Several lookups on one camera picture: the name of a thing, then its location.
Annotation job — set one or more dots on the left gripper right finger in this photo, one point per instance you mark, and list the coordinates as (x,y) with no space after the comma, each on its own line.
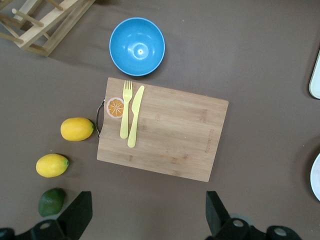
(217,217)

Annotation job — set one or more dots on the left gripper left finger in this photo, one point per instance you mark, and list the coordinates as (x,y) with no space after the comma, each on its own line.
(76,215)

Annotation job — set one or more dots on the white round plate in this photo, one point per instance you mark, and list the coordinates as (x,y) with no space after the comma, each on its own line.
(316,177)

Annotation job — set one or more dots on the dark green avocado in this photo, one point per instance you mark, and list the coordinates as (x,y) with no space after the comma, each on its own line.
(51,202)

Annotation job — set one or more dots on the yellow lemon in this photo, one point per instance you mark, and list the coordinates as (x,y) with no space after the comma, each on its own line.
(52,165)
(77,129)

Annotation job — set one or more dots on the bamboo cutting board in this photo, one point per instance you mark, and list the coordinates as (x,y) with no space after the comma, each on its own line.
(175,130)

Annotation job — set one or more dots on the yellow plastic fork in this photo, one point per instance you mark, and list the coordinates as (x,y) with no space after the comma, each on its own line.
(125,120)

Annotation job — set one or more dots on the yellow plastic knife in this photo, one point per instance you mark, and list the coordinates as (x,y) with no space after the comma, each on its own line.
(135,120)

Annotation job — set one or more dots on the beige bear print tray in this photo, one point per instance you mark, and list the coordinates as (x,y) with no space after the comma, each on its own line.
(316,80)

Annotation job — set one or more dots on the brown table cover mat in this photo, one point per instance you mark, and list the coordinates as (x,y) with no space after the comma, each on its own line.
(250,50)

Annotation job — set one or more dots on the blue bowl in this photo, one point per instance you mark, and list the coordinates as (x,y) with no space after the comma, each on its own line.
(137,47)

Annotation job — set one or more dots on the wooden mug rack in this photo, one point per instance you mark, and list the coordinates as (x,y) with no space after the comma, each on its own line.
(55,17)

